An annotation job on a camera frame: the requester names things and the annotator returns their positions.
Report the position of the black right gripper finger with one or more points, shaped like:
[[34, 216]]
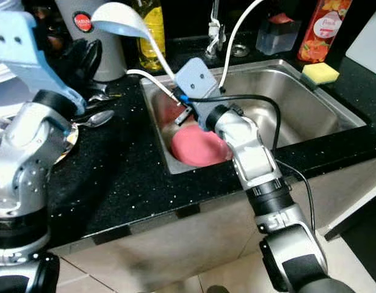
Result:
[[182, 118], [174, 93]]

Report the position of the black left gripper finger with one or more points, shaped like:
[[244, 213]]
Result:
[[73, 55], [93, 56]]

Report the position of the white curved utensil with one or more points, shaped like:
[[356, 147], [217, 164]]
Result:
[[148, 74]]

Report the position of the white plastic ladle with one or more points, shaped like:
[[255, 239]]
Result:
[[121, 21]]

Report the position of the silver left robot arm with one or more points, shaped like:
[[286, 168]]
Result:
[[29, 159]]

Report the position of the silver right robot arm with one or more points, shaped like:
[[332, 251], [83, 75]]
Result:
[[258, 159]]

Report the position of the grey cylinder with red sticker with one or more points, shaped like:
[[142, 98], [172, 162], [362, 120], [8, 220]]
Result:
[[112, 55]]

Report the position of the metal spoon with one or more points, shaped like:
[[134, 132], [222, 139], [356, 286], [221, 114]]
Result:
[[99, 118]]

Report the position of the yellow dish liquid bottle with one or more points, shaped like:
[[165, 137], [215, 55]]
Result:
[[151, 52]]

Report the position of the metal faucet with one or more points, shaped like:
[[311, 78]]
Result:
[[215, 30]]

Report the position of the round metal faucet base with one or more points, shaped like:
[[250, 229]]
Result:
[[240, 50]]

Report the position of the clear plastic soap container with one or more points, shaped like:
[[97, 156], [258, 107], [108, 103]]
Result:
[[278, 35]]

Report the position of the beige cabinet front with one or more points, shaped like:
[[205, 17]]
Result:
[[188, 238]]

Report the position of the stainless steel sink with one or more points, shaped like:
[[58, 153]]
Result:
[[322, 104]]

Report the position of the yellow green sponge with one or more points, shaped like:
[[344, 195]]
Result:
[[321, 73]]

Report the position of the red peach soap bottle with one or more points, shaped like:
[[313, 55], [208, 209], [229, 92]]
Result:
[[325, 30]]

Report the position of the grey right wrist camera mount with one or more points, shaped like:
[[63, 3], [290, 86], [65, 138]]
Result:
[[199, 79]]

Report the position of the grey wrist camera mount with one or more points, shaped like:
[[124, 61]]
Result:
[[29, 46], [199, 79]]

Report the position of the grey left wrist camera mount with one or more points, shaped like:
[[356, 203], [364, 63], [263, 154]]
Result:
[[29, 46]]

